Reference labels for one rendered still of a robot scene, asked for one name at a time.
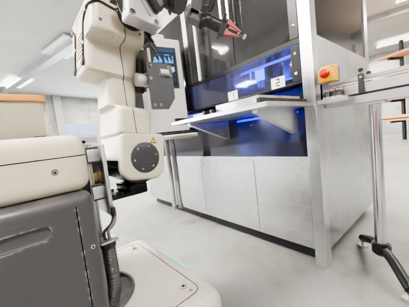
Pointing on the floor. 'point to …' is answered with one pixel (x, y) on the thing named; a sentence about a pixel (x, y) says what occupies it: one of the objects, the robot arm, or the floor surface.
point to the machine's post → (314, 131)
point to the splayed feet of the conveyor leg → (386, 250)
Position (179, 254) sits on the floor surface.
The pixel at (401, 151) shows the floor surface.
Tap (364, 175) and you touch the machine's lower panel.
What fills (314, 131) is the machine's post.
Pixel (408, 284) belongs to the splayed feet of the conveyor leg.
